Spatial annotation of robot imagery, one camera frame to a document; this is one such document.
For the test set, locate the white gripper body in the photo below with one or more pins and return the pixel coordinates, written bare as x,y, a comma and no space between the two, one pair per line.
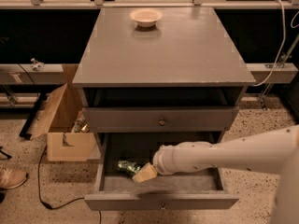
162,161

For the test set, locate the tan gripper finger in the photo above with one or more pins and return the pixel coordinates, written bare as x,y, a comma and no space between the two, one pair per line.
147,172

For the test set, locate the green soda can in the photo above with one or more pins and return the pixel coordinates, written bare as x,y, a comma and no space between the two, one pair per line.
129,167

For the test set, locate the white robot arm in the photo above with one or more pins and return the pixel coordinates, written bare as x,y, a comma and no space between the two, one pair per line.
275,152

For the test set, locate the open grey middle drawer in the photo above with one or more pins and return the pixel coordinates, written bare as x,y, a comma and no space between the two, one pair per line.
116,191

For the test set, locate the closed grey top drawer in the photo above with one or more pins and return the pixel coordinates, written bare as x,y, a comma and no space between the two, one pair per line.
159,119

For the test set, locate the grey drawer cabinet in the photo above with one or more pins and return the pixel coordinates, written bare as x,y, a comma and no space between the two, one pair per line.
186,60

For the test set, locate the cans inside cardboard box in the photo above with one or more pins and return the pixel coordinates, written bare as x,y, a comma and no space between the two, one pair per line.
80,126

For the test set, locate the cardboard box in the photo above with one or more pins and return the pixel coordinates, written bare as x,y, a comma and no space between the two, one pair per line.
56,120

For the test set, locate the tan sneaker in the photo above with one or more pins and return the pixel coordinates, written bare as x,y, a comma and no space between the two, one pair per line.
11,178

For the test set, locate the white bowl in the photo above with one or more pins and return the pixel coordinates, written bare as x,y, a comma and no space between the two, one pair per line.
146,17

